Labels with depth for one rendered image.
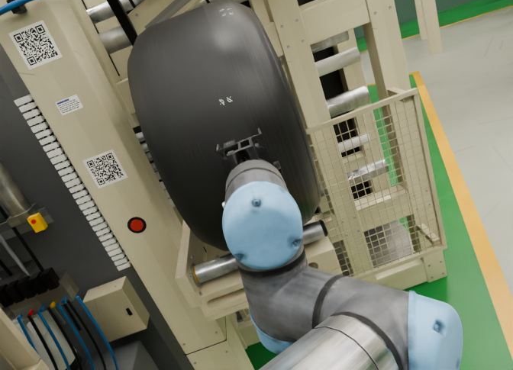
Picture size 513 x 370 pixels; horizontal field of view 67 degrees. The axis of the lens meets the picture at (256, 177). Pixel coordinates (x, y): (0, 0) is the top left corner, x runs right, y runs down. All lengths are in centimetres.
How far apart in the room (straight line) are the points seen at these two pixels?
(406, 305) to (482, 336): 153
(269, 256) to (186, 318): 81
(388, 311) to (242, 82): 49
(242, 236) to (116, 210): 67
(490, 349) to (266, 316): 148
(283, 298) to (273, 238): 7
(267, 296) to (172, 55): 51
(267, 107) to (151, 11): 67
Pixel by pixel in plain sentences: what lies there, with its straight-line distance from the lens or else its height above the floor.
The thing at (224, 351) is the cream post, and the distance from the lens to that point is 125.
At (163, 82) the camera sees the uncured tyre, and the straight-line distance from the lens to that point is 74.
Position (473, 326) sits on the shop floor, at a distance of 191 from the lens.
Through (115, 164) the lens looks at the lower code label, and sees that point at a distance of 95.
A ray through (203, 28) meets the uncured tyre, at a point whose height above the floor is 142.
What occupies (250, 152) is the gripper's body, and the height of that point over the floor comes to 127.
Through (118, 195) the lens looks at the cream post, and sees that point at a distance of 98.
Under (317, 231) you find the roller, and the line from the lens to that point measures 95.
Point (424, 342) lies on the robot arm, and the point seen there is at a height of 117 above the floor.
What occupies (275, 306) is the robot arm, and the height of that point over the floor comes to 116.
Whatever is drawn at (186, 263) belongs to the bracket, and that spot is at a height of 95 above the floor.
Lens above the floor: 143
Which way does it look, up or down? 22 degrees down
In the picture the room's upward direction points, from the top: 21 degrees counter-clockwise
